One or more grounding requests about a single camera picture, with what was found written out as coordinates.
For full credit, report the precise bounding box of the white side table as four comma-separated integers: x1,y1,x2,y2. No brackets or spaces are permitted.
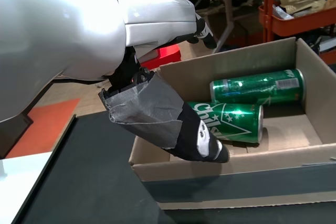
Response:
0,152,54,224

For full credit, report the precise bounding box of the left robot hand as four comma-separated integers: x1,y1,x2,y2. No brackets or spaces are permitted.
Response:
0,0,230,164

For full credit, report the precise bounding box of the orange utility cart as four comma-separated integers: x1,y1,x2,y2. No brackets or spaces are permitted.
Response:
258,0,336,65

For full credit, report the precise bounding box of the red plastic box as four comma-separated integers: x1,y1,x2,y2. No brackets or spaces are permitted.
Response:
138,45,182,72

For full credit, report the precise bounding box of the open cardboard box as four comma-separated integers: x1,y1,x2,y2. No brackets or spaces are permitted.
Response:
128,37,336,210

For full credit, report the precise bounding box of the green soda can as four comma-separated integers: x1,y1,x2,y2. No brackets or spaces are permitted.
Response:
209,68,307,107
187,101,265,144

